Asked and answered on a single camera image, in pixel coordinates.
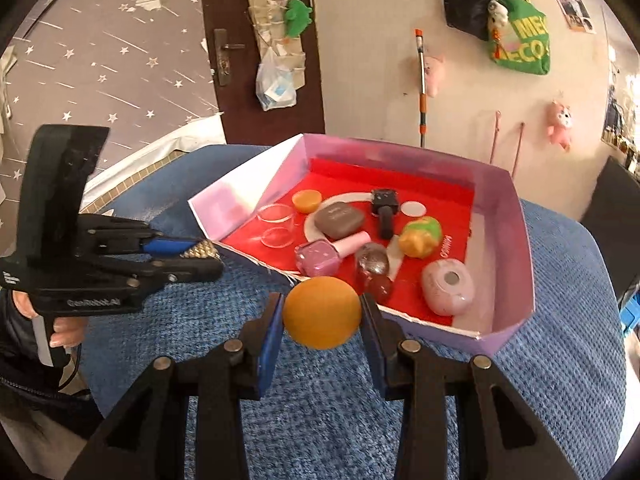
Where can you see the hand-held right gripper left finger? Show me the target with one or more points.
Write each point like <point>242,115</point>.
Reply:
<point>270,340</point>

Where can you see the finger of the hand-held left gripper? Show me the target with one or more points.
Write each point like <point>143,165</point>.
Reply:
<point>190,270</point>
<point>162,246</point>

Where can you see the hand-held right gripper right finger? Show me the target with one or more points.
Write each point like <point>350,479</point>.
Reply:
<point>372,340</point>

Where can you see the gold studded black tube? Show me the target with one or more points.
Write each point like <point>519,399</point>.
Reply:
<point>200,251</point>

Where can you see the yellow round disc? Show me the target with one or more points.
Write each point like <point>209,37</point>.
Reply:
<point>306,201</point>
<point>322,312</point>

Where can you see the clear glitter bottle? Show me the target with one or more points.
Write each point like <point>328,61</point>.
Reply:
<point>374,267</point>

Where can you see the purple nail polish bottle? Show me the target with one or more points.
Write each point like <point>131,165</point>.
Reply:
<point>320,256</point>

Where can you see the green yellow toy figure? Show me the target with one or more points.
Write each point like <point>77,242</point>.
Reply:
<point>421,237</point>

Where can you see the grey eyeshadow case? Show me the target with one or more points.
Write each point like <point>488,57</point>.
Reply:
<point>340,220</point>

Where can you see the black starry bottle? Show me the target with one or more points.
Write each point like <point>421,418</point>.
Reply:
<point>385,210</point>

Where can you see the pink cardboard box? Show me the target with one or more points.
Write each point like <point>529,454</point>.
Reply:
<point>505,240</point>

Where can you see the person's left hand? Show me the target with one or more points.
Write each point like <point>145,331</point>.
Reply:
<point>70,332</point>

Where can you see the pink round case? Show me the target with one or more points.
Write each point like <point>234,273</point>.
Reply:
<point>447,285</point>

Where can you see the clear glass jar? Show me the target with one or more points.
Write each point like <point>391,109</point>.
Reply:
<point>276,225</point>

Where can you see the white cloth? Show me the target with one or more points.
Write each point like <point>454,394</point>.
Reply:
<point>165,145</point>

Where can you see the brown door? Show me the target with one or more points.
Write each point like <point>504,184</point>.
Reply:
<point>240,115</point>

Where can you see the red printed paper liner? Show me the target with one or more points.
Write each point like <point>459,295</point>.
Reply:
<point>440,200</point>

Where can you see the blue knitted blanket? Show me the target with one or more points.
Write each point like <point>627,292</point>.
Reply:
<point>550,360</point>

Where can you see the white plastic bag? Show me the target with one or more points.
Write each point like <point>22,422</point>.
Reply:
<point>275,85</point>

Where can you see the clear hanging organizer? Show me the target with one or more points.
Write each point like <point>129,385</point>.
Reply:
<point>265,20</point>

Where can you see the orange white mop stick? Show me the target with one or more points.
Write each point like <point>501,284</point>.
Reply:
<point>422,95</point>

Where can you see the black table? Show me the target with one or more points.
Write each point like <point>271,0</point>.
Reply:
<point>612,225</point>

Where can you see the green plush toy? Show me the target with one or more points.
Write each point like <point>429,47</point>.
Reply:
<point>299,17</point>

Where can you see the pink rabbit plush toy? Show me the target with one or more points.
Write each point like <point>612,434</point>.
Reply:
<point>560,122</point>

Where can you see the green tote bag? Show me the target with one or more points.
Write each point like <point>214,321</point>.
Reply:
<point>530,45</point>

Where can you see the black bag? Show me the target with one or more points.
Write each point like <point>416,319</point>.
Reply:
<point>467,2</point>

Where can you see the pink wall hook stick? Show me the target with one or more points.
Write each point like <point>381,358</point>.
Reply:
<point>519,147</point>
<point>495,137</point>

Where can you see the wall photo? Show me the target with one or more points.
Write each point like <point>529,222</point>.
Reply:
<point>574,7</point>

